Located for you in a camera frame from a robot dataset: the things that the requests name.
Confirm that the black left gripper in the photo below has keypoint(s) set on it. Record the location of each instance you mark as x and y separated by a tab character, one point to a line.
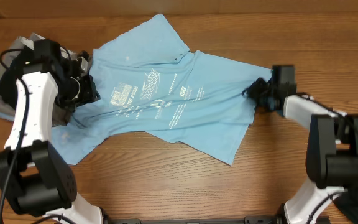
91	94

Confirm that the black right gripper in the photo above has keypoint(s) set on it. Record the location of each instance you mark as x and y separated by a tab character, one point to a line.
254	94

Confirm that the light blue printed t-shirt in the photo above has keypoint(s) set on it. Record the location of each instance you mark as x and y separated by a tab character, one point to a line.
149	80

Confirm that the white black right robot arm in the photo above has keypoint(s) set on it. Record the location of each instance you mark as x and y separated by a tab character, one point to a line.
332	151

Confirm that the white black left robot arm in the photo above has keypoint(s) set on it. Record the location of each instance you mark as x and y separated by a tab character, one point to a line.
34	178

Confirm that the dark folded garment in pile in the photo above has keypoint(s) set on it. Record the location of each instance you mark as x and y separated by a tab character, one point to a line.
8	89

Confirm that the grey folded garment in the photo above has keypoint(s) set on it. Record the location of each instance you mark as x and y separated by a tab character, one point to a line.
47	56

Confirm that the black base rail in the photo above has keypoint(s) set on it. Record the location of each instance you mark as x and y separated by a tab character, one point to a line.
191	221

